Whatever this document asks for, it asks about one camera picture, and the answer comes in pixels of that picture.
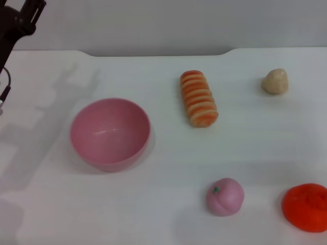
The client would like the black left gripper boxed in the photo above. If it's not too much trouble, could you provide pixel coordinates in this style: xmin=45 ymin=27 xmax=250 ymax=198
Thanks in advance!
xmin=0 ymin=0 xmax=48 ymax=75

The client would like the pink plastic bowl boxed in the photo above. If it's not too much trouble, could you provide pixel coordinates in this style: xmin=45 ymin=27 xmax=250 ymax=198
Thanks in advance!
xmin=69 ymin=97 xmax=152 ymax=173

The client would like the orange striped bread roll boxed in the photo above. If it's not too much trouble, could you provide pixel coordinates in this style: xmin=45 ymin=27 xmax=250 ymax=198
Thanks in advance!
xmin=179 ymin=69 xmax=219 ymax=128

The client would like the beige bun toy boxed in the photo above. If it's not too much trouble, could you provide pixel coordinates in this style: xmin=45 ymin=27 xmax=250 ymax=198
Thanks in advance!
xmin=261 ymin=68 xmax=289 ymax=95

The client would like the pink peach toy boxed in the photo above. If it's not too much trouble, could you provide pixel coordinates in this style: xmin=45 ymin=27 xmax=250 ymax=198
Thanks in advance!
xmin=206 ymin=178 xmax=245 ymax=217

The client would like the orange tangerine toy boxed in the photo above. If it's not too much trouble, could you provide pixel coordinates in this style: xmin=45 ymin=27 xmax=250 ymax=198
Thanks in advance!
xmin=282 ymin=183 xmax=327 ymax=233

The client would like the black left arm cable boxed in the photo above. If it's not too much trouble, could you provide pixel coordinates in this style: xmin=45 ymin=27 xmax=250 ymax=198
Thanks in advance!
xmin=0 ymin=67 xmax=13 ymax=104

